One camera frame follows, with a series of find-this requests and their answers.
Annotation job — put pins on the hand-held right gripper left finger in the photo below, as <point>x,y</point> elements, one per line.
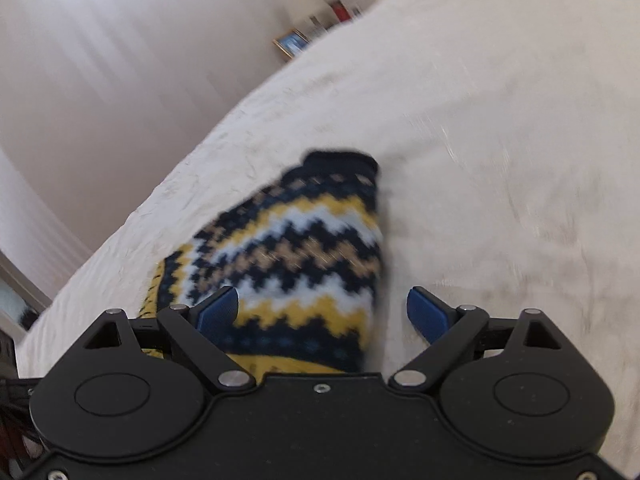
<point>217,310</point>

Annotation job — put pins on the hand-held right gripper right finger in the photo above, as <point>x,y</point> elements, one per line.
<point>427,315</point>

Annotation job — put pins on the patterned knit sock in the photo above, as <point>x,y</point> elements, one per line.
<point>300,240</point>

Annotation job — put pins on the white curtain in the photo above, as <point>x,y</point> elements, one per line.
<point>125,85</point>

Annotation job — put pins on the red bottle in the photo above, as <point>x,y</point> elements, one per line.
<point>340,10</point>

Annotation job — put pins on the wooden picture frame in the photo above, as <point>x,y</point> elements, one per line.
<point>291,43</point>

